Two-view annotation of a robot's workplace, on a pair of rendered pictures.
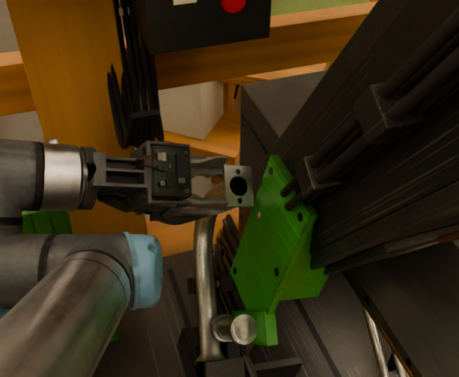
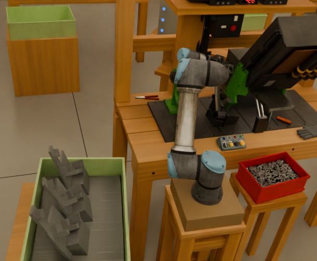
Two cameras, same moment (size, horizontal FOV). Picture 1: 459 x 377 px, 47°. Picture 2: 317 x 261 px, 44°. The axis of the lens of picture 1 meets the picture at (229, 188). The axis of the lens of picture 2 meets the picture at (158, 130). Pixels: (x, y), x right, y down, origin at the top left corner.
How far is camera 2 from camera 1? 172 cm
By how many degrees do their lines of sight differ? 4
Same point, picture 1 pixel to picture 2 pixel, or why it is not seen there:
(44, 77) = (183, 41)
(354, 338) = (252, 118)
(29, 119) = (94, 68)
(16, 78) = (171, 41)
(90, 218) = not seen: hidden behind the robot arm
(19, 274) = not seen: hidden behind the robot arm
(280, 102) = (239, 53)
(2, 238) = not seen: hidden behind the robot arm
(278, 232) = (240, 77)
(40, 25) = (187, 29)
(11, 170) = (195, 55)
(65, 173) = (203, 57)
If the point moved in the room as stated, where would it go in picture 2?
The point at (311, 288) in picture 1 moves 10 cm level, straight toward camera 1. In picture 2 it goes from (244, 92) to (242, 101)
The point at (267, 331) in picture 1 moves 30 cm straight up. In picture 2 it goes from (235, 99) to (246, 52)
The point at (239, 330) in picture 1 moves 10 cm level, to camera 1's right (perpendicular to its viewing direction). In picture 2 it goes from (228, 99) to (245, 101)
